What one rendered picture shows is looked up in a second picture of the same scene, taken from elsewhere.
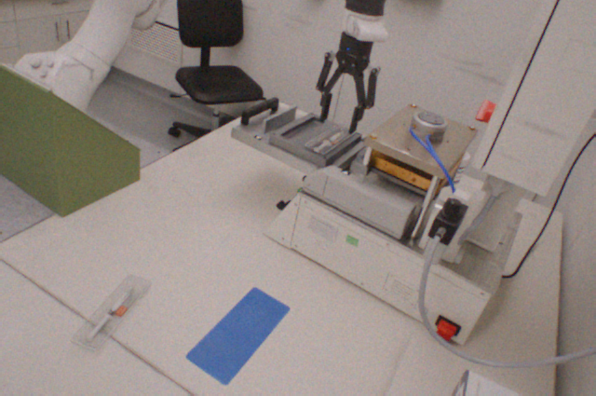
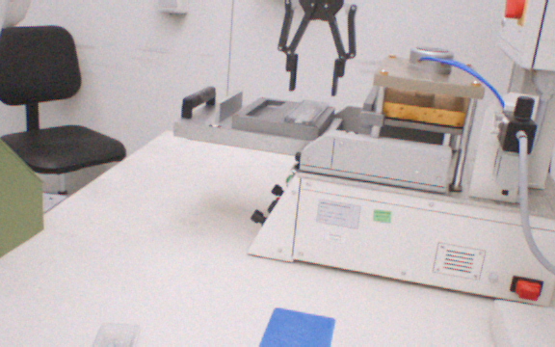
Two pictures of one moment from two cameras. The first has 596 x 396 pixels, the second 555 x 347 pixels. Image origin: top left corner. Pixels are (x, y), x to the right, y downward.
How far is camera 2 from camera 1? 0.39 m
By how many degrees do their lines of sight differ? 18
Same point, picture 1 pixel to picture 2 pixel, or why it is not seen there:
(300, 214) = (302, 205)
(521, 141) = not seen: outside the picture
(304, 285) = (334, 293)
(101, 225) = (19, 285)
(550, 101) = not seen: outside the picture
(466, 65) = (373, 66)
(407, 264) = (461, 221)
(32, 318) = not seen: outside the picture
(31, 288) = not seen: outside the picture
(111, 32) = not seen: outside the picture
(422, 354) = (522, 316)
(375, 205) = (406, 156)
